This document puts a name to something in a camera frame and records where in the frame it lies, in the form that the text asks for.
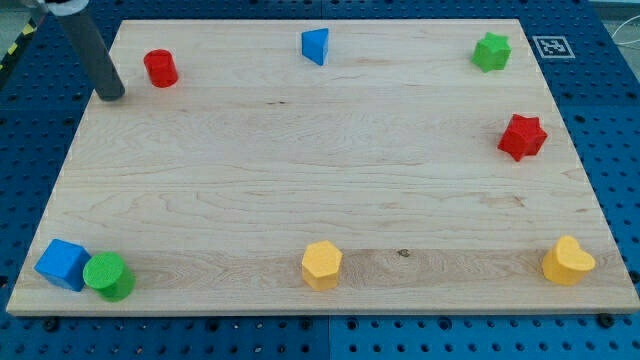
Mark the green cylinder block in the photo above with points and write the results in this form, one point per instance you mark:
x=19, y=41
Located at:
x=109, y=276

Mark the yellow heart block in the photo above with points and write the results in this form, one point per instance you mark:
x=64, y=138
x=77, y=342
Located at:
x=567, y=263

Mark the red cylinder block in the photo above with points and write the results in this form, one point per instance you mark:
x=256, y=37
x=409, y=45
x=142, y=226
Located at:
x=161, y=68

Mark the yellow black hazard tape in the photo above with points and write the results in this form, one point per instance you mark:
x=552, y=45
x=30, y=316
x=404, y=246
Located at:
x=19, y=23

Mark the green star block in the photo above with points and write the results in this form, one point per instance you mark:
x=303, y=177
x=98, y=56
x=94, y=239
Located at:
x=492, y=52

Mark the white fiducial marker tag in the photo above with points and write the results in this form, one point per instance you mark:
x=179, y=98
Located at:
x=553, y=47

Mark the blue triangle block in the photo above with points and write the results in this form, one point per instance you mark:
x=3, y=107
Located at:
x=315, y=45

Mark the blue cube block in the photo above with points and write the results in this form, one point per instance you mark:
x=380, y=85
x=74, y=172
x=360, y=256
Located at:
x=62, y=264

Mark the yellow pentagon block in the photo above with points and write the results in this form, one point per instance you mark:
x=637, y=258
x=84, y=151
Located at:
x=321, y=264

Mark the light wooden board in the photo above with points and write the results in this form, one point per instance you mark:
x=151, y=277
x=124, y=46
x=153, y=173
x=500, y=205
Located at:
x=211, y=189

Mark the red star block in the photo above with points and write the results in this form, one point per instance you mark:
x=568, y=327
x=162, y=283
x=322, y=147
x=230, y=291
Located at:
x=523, y=136

